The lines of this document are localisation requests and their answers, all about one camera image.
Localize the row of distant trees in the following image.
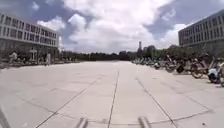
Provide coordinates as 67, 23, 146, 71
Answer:
59, 44, 188, 62

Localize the grey paved plaza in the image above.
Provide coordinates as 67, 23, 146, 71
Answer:
0, 60, 224, 128

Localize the distant tower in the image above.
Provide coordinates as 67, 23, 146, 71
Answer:
138, 40, 143, 52

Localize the robot's own part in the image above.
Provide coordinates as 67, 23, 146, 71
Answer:
137, 116, 152, 128
75, 117, 90, 128

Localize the row of parked bicycles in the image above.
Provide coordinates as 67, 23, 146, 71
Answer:
131, 53, 224, 88
0, 57, 81, 70

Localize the pale multi-storey building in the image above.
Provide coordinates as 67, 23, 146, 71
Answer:
0, 12, 60, 58

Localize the grey multi-storey building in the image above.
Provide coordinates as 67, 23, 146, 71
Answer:
177, 9, 224, 54

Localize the person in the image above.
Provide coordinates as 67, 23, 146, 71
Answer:
9, 50, 19, 65

